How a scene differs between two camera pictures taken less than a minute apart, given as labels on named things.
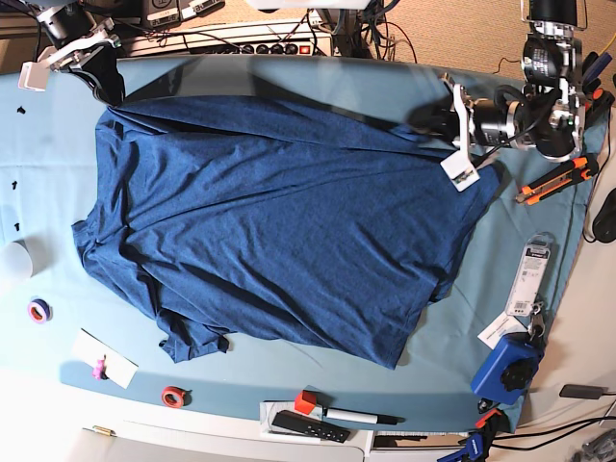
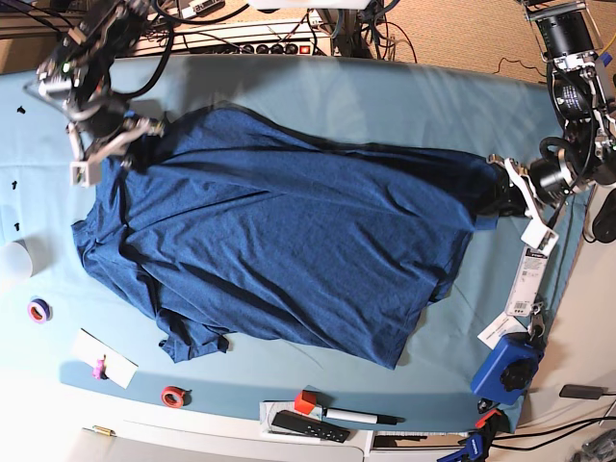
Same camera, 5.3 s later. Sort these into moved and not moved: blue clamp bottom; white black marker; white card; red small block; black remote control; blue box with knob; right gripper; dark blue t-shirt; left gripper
Moved: left gripper; right gripper; dark blue t-shirt
Not moved: blue clamp bottom; blue box with knob; white black marker; red small block; white card; black remote control
